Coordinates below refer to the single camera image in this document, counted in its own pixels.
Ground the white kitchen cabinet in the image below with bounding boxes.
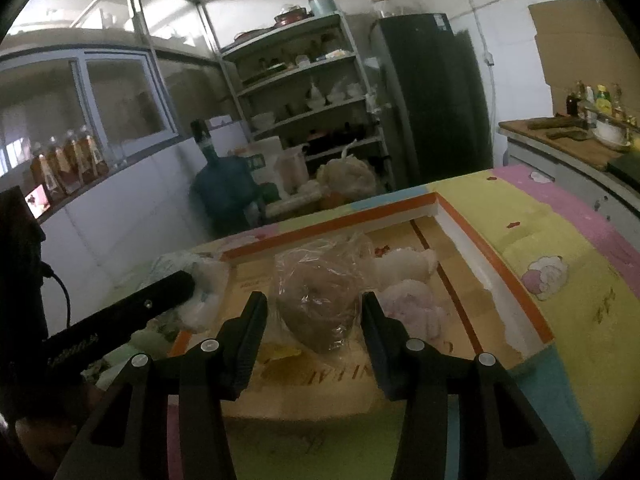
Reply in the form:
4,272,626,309
500,127,640,241

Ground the clear plastic bag brown filling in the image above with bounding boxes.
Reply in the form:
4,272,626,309
272,232,376,356

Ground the cream fluffy plush toy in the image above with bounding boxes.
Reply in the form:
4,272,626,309
372,247,441,291

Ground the white mesh bag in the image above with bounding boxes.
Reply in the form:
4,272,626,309
316,142,378,201

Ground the orange-edged cardboard box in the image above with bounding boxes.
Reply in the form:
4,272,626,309
167,191,556,421

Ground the red pot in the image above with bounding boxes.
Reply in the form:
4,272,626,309
274,5,310,26

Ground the blue water jug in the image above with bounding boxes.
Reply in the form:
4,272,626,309
192,147,266,236

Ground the white appliance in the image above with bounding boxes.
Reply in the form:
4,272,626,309
205,117,251,161

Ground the glass window partition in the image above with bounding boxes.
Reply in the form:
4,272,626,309
0,47,181,176

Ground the black cable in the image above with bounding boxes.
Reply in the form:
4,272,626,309
41,261,72,333

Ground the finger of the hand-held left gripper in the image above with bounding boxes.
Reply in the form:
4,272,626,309
42,270,197,368

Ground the printed pastel blanket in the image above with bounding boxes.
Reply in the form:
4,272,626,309
80,167,636,480

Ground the white bucket green label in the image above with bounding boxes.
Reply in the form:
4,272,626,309
247,137,283,186

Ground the row of condiment bottles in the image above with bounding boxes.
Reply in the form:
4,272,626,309
565,80,640,128

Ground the white plastic bag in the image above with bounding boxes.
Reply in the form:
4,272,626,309
150,252,231,333

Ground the group of white dishes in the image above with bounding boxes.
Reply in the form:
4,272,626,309
300,80,367,111

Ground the dark refrigerator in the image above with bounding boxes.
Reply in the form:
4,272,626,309
370,12,496,186

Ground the metal shelf rack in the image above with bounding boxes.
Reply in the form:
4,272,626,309
220,10,396,191

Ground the pink plush toy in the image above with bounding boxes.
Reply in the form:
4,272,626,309
380,280,443,341

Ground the white bowl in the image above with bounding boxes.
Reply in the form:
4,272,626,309
592,119,632,152

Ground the cardboard sheet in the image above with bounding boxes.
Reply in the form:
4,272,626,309
527,0,640,116

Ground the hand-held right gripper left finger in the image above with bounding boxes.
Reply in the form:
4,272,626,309
52,291,269,480

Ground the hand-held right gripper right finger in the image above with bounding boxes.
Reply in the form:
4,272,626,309
361,291,576,480

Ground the translucent plastic jug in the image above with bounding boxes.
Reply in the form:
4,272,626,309
275,145,311,196

